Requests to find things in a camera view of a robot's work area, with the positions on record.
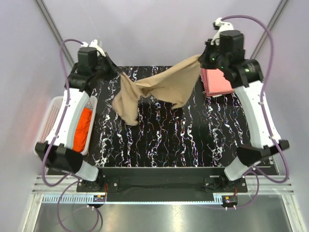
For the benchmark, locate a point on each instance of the folded pink t shirt stack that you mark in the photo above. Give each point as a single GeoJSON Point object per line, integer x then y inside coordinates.
{"type": "Point", "coordinates": [214, 83]}

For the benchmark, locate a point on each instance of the left aluminium frame post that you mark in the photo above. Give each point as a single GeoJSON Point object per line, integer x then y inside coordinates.
{"type": "Point", "coordinates": [53, 29]}

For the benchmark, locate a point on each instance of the aluminium frame post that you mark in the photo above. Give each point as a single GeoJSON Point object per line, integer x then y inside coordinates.
{"type": "Point", "coordinates": [53, 29]}
{"type": "Point", "coordinates": [270, 26]}

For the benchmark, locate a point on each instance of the white slotted cable duct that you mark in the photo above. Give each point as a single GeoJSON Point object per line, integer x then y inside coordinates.
{"type": "Point", "coordinates": [94, 199]}

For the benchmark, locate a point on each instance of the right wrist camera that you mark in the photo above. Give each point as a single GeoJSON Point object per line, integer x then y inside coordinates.
{"type": "Point", "coordinates": [220, 26]}

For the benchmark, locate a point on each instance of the beige t shirt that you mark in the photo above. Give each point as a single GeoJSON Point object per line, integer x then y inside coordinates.
{"type": "Point", "coordinates": [174, 85]}

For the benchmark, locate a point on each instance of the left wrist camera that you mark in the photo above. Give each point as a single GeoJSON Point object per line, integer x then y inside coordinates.
{"type": "Point", "coordinates": [95, 44]}

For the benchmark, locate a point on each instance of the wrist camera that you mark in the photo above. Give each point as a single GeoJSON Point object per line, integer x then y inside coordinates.
{"type": "Point", "coordinates": [95, 44]}
{"type": "Point", "coordinates": [220, 26]}

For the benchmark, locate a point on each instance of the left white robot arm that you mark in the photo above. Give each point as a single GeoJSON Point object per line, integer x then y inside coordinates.
{"type": "Point", "coordinates": [56, 152]}

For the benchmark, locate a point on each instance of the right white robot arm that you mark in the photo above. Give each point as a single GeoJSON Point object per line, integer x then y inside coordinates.
{"type": "Point", "coordinates": [264, 138]}

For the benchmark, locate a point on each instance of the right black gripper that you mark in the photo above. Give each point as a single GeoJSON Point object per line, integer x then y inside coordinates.
{"type": "Point", "coordinates": [203, 59]}

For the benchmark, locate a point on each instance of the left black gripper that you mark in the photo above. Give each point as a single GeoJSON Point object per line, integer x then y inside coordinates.
{"type": "Point", "coordinates": [114, 70]}

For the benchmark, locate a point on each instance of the orange t shirt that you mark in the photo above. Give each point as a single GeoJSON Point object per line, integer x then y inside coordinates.
{"type": "Point", "coordinates": [82, 130]}

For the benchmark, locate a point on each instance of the right aluminium frame post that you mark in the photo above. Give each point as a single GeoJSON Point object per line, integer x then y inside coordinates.
{"type": "Point", "coordinates": [270, 26]}

